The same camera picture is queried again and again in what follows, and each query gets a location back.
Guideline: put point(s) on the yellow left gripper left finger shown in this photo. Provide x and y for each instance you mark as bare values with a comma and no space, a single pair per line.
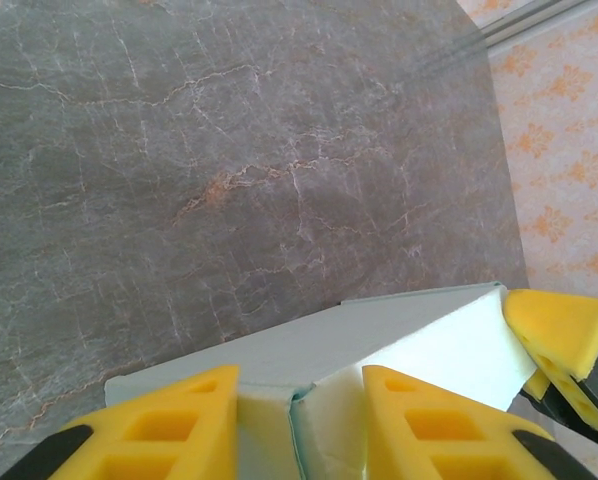
224,430

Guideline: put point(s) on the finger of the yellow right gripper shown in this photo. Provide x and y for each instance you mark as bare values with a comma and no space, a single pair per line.
535,387
559,330

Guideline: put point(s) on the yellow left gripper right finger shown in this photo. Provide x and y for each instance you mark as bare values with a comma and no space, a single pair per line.
384,430

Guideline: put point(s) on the light green paper box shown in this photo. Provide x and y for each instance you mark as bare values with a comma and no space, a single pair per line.
329,345

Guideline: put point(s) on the aluminium frame rail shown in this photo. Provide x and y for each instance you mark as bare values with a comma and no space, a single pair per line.
529,22

